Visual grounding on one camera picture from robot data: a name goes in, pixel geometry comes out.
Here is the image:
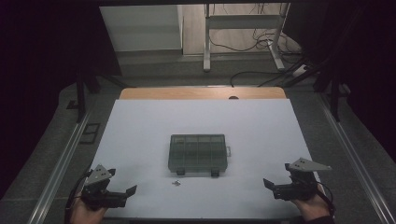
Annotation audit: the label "white metal desk frame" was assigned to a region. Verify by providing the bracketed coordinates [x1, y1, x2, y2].
[203, 3, 290, 73]

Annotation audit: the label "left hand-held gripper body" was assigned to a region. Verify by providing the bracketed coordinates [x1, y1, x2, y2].
[81, 163, 129, 210]

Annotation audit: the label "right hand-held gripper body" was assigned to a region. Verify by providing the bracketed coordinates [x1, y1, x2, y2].
[273, 157, 332, 202]

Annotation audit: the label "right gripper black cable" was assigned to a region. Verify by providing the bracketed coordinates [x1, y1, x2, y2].
[314, 180, 336, 218]

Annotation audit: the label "black floor cable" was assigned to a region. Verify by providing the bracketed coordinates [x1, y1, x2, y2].
[230, 70, 300, 88]

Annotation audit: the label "black metal stand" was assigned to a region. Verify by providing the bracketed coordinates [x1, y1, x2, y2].
[66, 62, 129, 124]
[281, 55, 351, 122]

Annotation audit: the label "person's right hand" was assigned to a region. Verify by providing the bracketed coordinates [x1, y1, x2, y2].
[290, 186, 331, 222]

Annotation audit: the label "tangled black cables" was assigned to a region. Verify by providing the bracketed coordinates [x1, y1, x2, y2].
[208, 27, 302, 56]

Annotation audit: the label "grey transparent compartment box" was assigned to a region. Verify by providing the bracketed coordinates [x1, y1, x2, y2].
[167, 133, 232, 177]

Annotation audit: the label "person's left hand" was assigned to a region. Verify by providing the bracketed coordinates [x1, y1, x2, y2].
[69, 192, 108, 224]

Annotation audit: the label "white power strip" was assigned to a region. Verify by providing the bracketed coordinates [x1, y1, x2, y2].
[292, 64, 309, 78]

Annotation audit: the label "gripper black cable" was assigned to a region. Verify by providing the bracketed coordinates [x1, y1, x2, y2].
[314, 180, 336, 218]
[64, 169, 94, 224]

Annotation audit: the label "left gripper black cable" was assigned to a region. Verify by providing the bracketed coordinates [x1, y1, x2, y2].
[64, 169, 94, 224]

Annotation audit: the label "white cabinet panel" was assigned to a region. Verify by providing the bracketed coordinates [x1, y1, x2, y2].
[99, 4, 184, 52]

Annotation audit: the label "black curtain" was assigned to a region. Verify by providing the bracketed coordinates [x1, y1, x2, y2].
[284, 0, 396, 157]
[0, 0, 122, 200]

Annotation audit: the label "aluminium rail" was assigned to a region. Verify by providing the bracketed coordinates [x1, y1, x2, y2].
[26, 111, 92, 224]
[317, 92, 396, 224]

